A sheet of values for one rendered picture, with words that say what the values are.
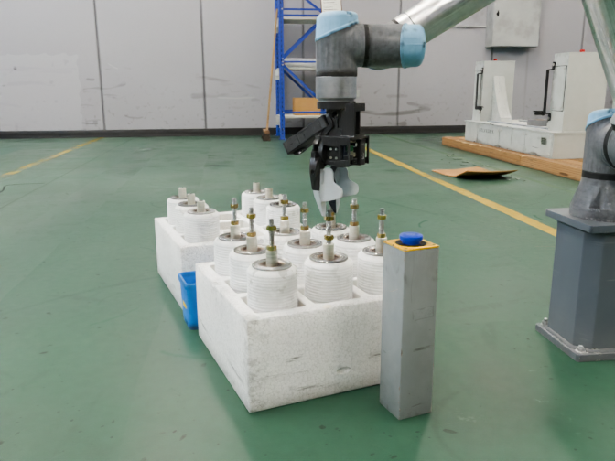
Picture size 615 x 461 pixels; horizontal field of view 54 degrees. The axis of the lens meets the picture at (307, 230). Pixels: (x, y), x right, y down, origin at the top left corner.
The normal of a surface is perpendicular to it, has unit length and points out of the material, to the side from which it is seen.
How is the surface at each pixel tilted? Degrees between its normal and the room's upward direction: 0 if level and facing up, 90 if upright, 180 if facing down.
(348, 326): 90
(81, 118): 90
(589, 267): 90
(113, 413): 0
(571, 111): 90
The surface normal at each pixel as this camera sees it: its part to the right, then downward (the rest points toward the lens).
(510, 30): 0.13, 0.23
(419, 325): 0.40, 0.21
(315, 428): 0.00, -0.97
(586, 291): -0.61, 0.18
